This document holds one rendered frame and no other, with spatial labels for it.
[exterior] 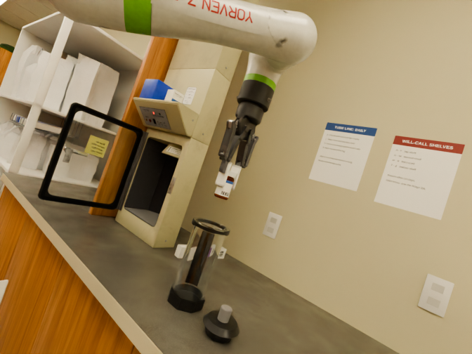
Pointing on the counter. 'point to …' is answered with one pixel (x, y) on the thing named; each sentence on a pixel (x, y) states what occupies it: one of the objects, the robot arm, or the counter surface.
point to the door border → (62, 149)
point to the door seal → (60, 149)
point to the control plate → (155, 117)
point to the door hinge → (133, 171)
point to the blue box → (154, 89)
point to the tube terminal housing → (178, 194)
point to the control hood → (180, 121)
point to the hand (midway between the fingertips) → (228, 175)
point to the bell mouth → (173, 150)
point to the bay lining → (152, 178)
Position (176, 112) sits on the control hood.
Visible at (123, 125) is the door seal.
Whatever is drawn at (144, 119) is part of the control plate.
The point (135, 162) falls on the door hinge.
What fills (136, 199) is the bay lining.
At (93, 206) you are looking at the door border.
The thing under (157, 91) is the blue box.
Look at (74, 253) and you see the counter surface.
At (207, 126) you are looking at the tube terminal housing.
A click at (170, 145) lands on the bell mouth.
